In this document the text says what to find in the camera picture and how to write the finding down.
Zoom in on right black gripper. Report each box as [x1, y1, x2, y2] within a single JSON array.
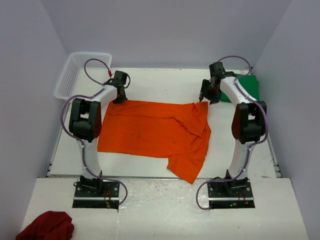
[[200, 79, 222, 106]]

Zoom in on orange t shirt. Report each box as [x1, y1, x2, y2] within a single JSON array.
[[97, 100, 211, 184]]

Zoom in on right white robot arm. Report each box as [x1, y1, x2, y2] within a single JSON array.
[[199, 61, 268, 197]]

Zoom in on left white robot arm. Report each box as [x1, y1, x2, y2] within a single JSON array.
[[68, 70, 131, 197]]

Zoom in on folded green t shirt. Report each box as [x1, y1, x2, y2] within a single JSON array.
[[219, 73, 261, 103]]

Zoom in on white plastic mesh basket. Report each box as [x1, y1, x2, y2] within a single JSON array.
[[54, 51, 112, 100]]

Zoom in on crumpled dark red t shirt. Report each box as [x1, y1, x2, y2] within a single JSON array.
[[15, 211, 75, 240]]

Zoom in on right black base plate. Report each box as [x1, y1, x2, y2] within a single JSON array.
[[207, 177, 255, 210]]

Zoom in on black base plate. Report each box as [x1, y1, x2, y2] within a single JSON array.
[[207, 177, 255, 210], [72, 179, 120, 210]]

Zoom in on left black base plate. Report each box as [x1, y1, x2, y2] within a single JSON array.
[[72, 179, 120, 210]]

